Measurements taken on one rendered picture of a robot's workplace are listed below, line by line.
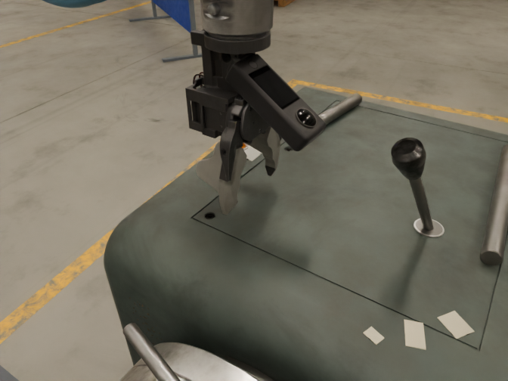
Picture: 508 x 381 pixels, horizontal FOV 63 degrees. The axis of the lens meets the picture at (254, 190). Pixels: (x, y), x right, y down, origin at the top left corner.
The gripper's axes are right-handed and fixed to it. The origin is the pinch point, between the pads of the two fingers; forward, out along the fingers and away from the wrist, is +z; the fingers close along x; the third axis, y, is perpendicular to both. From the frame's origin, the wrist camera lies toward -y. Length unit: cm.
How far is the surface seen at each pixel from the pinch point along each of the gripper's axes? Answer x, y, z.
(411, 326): 8.0, -23.6, 2.1
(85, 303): -26, 114, 128
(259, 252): 7.4, -5.7, 2.2
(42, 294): -18, 136, 128
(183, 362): 21.8, -6.2, 5.1
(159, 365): 26.5, -9.2, -3.6
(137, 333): 25.7, -6.0, -3.9
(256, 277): 10.9, -7.6, 2.2
